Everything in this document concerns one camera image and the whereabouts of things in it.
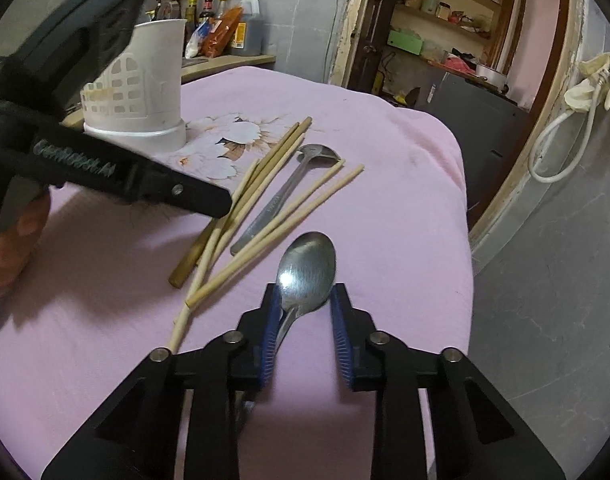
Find person's left hand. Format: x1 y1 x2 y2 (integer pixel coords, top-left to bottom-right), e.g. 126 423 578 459
0 192 52 297

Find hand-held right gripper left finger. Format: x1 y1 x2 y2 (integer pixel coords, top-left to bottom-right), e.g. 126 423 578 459
41 282 286 480

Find large plastic sauce jug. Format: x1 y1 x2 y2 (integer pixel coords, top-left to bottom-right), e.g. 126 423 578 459
230 0 264 57

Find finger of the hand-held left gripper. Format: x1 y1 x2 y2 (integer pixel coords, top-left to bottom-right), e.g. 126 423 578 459
129 156 234 219

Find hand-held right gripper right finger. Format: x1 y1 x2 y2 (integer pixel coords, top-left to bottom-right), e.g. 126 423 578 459
330 282 568 480

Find green box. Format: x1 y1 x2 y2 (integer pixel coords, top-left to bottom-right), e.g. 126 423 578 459
387 29 424 56

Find white hose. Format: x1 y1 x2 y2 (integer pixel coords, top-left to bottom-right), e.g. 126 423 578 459
529 72 610 184

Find oval metal spoon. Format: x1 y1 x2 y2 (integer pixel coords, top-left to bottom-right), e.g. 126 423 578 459
237 231 337 361

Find pink floral blanket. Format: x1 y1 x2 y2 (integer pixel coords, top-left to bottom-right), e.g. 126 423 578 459
0 62 473 480

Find white and blue bag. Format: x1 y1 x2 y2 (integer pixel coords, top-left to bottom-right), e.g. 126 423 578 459
184 20 213 59

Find wooden side counter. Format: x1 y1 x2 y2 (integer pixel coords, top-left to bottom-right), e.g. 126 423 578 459
180 54 276 83

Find dark grey cabinet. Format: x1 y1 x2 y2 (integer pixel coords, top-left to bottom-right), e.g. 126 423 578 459
420 67 530 221

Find bamboo chopstick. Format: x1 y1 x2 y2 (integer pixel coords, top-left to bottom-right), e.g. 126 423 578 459
185 159 346 308
169 116 313 289
200 132 306 266
167 158 262 356
187 163 366 311

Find white plastic utensil holder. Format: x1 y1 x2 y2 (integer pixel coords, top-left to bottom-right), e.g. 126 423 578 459
81 18 187 157

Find deep-bowl metal spoon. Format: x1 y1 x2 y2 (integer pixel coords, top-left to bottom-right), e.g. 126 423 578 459
230 143 342 256

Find pink red cloth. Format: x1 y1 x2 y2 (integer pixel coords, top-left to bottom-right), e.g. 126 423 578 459
442 55 478 77

